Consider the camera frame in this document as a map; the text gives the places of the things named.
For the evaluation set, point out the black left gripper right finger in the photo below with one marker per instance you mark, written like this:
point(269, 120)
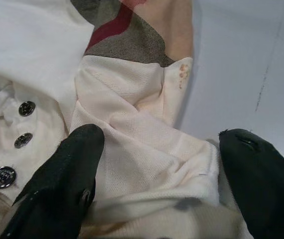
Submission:
point(263, 186)

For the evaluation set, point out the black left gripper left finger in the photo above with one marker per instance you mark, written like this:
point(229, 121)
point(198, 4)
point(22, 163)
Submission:
point(62, 186)

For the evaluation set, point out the cream shirt with plaid lining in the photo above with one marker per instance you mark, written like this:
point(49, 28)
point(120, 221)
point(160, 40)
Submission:
point(144, 149)

